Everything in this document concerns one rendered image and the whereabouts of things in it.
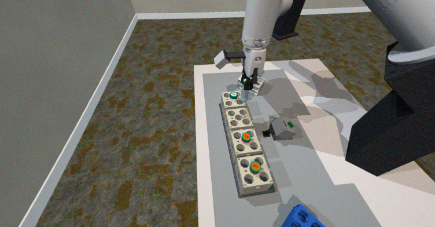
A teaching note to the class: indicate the beige bucket adapter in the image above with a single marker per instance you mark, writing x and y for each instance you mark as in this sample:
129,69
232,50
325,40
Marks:
226,103
237,119
249,183
239,149

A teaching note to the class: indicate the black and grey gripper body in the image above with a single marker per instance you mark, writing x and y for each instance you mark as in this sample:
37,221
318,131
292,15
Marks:
255,58

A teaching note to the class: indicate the grey bench mat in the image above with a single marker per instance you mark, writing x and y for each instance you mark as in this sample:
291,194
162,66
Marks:
298,175

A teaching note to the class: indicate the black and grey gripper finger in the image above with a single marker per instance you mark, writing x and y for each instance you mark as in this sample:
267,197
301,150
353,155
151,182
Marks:
243,75
249,82

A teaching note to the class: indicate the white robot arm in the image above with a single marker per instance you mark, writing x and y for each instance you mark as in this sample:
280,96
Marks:
411,22

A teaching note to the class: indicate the blue tube rack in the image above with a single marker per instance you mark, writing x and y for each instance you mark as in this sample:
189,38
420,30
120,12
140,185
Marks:
298,216

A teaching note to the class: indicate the white tube rack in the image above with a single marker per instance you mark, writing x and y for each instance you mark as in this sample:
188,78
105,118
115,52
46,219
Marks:
256,88

